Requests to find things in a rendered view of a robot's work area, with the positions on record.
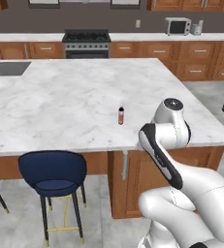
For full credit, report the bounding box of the blue bar stool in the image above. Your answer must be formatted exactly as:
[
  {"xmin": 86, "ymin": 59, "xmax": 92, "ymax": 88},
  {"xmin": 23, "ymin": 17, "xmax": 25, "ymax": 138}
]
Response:
[{"xmin": 17, "ymin": 150, "xmax": 88, "ymax": 248}]

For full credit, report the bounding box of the wooden base cabinet run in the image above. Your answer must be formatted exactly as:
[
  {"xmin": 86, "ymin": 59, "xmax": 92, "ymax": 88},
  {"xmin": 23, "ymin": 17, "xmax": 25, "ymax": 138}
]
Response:
[
  {"xmin": 110, "ymin": 41, "xmax": 224, "ymax": 81},
  {"xmin": 0, "ymin": 42, "xmax": 65, "ymax": 60}
]

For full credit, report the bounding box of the black stove with oven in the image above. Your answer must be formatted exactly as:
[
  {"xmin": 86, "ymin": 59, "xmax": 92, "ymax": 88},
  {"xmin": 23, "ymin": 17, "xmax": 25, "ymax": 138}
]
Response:
[{"xmin": 61, "ymin": 29, "xmax": 112, "ymax": 60}]

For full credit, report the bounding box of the wooden island cabinet door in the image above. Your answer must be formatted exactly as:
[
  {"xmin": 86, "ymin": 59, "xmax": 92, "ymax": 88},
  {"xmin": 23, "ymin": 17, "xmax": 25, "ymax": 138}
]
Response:
[{"xmin": 108, "ymin": 145, "xmax": 224, "ymax": 220}]

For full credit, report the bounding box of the white microwave oven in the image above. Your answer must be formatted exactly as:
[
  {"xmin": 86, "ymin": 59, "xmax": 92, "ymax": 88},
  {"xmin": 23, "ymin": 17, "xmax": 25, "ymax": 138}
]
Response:
[{"xmin": 164, "ymin": 16, "xmax": 193, "ymax": 37}]

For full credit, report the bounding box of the silver cabinet door handle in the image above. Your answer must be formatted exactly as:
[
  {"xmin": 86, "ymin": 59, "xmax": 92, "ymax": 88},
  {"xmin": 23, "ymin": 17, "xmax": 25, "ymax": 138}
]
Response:
[{"xmin": 121, "ymin": 149, "xmax": 129, "ymax": 181}]

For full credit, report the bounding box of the steel sink basin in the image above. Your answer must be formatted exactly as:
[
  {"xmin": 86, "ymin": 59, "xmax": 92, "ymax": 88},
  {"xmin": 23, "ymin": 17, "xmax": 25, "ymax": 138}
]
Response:
[{"xmin": 0, "ymin": 61, "xmax": 32, "ymax": 78}]

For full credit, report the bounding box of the white framed window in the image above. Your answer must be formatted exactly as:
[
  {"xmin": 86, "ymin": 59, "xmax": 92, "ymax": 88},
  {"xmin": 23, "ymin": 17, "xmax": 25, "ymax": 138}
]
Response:
[
  {"xmin": 27, "ymin": 0, "xmax": 61, "ymax": 9},
  {"xmin": 111, "ymin": 0, "xmax": 142, "ymax": 9}
]

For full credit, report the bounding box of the white toaster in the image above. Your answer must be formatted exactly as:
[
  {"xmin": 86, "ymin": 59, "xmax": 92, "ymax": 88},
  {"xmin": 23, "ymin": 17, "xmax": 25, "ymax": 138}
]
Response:
[{"xmin": 190, "ymin": 19, "xmax": 205, "ymax": 36}]

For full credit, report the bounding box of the wooden wall cabinet run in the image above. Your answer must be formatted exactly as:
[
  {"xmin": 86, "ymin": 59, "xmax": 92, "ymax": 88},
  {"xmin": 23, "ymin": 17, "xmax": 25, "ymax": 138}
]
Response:
[{"xmin": 146, "ymin": 0, "xmax": 224, "ymax": 13}]

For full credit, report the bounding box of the small red bottle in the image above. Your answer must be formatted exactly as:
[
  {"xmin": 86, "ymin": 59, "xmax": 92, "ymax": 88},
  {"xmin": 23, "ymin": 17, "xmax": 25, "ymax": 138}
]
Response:
[{"xmin": 117, "ymin": 106, "xmax": 125, "ymax": 126}]

